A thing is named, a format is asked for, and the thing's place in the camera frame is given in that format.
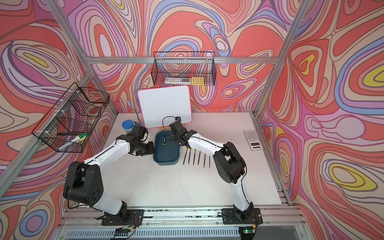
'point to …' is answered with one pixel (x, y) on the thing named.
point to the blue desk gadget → (139, 122)
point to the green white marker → (76, 139)
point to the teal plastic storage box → (165, 152)
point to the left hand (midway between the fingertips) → (154, 151)
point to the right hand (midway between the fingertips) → (175, 138)
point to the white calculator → (253, 139)
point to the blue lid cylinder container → (128, 125)
